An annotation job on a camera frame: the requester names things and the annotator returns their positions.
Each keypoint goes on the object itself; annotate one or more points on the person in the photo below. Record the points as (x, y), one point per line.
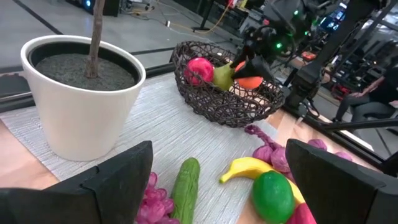
(370, 99)

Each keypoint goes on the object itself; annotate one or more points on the orange fruit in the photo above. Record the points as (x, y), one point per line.
(248, 83)

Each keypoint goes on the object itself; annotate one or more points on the white plant pot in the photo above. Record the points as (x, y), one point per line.
(81, 124)

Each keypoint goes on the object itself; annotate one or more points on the green pear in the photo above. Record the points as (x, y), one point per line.
(223, 77)

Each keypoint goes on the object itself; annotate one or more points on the green artificial plant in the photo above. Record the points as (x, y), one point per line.
(94, 37)

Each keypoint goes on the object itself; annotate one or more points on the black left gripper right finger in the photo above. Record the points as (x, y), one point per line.
(342, 193)

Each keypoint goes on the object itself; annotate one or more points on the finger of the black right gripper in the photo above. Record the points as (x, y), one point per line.
(255, 68)
(241, 57)

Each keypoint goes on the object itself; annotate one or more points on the red watermelon slice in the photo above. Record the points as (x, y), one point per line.
(301, 215)

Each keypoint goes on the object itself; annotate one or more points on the red pomegranate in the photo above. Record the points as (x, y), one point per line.
(199, 71)

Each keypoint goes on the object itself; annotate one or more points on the green lime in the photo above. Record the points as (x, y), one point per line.
(273, 197)

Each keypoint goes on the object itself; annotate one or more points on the yellow banana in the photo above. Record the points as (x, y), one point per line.
(245, 166)

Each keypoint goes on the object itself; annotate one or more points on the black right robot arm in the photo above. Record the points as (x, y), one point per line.
(295, 15)

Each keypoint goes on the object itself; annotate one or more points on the green cucumber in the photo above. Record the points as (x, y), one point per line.
(186, 189)

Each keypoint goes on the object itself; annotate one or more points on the grey woven placemat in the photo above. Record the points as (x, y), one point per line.
(174, 130)

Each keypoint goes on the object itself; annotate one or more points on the red grape bunch with leaf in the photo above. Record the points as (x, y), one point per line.
(155, 205)

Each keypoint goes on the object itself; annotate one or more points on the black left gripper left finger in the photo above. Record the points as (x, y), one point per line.
(77, 199)

